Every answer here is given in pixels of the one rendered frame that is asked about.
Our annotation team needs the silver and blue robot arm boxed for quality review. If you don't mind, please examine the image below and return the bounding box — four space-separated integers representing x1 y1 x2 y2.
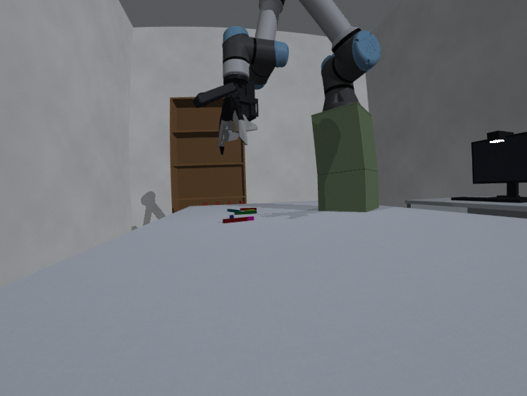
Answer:
193 0 381 111

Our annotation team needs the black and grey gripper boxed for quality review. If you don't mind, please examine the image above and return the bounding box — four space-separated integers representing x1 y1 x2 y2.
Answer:
219 74 259 155

